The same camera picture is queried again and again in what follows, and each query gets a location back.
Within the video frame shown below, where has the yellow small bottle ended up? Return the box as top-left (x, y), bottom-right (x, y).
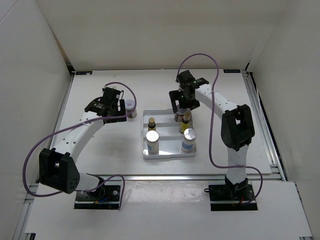
top-left (147, 117), bottom-right (156, 131)
top-left (179, 112), bottom-right (190, 134)

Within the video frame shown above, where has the right blue corner label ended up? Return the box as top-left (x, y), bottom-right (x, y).
top-left (223, 69), bottom-right (241, 74)

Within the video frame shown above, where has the brown spice jar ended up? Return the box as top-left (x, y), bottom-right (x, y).
top-left (174, 104), bottom-right (188, 122)
top-left (124, 99), bottom-right (137, 119)

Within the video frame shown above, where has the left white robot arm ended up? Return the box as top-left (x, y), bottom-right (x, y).
top-left (39, 87), bottom-right (127, 200)

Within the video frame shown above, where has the aluminium front rail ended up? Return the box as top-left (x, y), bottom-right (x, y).
top-left (99, 173), bottom-right (282, 181)

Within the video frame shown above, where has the white silver-cap bottle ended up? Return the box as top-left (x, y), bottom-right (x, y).
top-left (181, 128), bottom-right (197, 153)
top-left (146, 130), bottom-right (160, 154)

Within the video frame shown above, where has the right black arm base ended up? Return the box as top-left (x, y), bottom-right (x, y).
top-left (203, 178), bottom-right (258, 212)

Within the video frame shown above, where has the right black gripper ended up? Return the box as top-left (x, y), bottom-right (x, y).
top-left (169, 88), bottom-right (201, 114)

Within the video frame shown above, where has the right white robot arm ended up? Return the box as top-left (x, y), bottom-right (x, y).
top-left (169, 70), bottom-right (255, 200)

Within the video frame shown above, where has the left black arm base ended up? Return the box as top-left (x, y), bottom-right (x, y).
top-left (73, 174), bottom-right (126, 210)

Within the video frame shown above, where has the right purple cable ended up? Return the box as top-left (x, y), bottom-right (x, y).
top-left (176, 52), bottom-right (263, 206)

